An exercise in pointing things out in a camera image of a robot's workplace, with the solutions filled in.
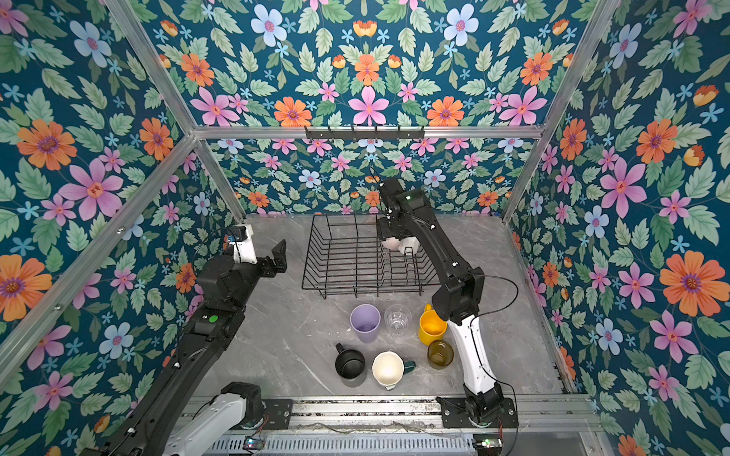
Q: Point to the lilac plastic tumbler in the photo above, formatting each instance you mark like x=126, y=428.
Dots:
x=365, y=320

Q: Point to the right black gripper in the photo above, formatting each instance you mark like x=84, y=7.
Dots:
x=384, y=230

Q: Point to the clear glass cup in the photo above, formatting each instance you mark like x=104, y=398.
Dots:
x=397, y=319

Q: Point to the black mug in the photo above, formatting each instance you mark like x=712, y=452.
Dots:
x=350, y=366

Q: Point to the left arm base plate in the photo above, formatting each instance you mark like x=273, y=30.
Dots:
x=276, y=415

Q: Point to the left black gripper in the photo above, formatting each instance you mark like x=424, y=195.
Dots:
x=278, y=262

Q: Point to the white ceramic mug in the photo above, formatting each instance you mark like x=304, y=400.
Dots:
x=409, y=246

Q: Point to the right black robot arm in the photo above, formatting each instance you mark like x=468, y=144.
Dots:
x=409, y=214

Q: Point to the aluminium mounting rail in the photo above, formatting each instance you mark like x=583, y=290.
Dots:
x=536, y=412

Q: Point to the dark green mug cream inside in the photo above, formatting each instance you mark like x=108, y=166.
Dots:
x=388, y=369

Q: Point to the black wire dish rack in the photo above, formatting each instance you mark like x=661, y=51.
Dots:
x=345, y=257

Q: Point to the white slotted cable duct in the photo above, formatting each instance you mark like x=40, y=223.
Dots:
x=341, y=444

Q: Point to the black hook rail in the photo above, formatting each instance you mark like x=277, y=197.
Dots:
x=362, y=133

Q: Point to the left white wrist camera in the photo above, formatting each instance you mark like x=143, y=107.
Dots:
x=240, y=239

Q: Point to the amber glass cup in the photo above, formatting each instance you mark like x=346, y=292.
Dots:
x=440, y=354

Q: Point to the yellow mug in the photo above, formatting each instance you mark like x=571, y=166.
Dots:
x=431, y=327

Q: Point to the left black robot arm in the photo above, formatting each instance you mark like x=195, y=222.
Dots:
x=228, y=281

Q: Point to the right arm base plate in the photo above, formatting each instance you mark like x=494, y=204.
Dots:
x=463, y=413

